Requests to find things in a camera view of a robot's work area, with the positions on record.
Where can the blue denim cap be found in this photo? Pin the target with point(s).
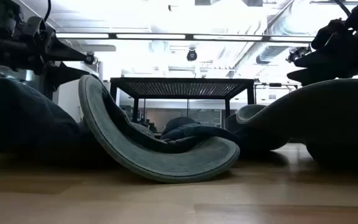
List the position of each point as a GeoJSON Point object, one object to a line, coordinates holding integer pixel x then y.
{"type": "Point", "coordinates": [185, 127]}

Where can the dark faded denim cap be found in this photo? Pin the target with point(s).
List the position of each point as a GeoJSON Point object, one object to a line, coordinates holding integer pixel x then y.
{"type": "Point", "coordinates": [20, 118]}

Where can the black perforated metal rack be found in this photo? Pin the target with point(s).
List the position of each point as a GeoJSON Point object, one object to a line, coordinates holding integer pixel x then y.
{"type": "Point", "coordinates": [182, 88]}

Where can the black ceiling spotlight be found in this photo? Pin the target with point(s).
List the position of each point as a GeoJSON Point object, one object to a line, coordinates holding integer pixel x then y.
{"type": "Point", "coordinates": [192, 55]}
{"type": "Point", "coordinates": [89, 58]}

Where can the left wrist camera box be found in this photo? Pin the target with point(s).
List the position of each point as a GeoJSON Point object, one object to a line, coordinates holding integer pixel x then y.
{"type": "Point", "coordinates": [33, 26]}

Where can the long ceiling light strip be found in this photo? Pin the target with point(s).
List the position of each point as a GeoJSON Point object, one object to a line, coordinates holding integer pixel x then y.
{"type": "Point", "coordinates": [151, 36]}

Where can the silver ventilation duct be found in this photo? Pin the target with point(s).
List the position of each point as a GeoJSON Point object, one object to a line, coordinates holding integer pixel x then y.
{"type": "Point", "coordinates": [272, 54]}

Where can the black track light cluster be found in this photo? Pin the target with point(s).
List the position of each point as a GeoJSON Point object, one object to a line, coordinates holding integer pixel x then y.
{"type": "Point", "coordinates": [297, 53]}

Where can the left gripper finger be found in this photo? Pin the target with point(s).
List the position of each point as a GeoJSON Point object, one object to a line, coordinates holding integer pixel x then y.
{"type": "Point", "coordinates": [57, 74]}
{"type": "Point", "coordinates": [61, 54]}

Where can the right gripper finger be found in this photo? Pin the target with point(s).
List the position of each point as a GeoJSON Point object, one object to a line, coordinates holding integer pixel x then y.
{"type": "Point", "coordinates": [322, 76]}
{"type": "Point", "coordinates": [322, 60]}

